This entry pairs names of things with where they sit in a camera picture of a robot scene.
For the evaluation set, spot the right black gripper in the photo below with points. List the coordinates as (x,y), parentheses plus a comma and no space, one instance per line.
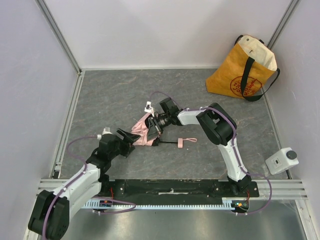
(155,126)

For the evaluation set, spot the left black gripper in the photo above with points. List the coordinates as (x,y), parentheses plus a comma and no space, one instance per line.
(124,141)

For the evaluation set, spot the pink folding umbrella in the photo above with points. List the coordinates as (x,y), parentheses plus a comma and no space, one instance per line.
(141,129)

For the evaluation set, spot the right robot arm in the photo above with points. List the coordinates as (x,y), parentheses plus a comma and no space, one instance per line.
(218,127)

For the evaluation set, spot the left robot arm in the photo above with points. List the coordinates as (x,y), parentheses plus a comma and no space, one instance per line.
(53,210)

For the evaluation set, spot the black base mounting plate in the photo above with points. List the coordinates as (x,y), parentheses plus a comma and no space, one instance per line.
(166,198)

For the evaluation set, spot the yellow Trader Joe's tote bag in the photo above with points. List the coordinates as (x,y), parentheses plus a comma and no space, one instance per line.
(245,70)

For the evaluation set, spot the white box with grey knob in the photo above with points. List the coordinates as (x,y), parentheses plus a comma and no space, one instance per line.
(282,160)

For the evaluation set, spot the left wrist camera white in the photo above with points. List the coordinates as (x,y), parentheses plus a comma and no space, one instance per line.
(106,135)

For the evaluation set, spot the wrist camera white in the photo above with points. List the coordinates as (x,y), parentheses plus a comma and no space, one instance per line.
(106,135)
(149,108)

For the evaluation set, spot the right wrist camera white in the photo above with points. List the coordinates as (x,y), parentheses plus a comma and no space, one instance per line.
(149,108)

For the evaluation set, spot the light blue cable duct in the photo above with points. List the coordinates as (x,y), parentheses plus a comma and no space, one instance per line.
(102,204)

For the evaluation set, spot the aluminium rail frame front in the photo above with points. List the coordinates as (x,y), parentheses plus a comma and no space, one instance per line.
(277,189)

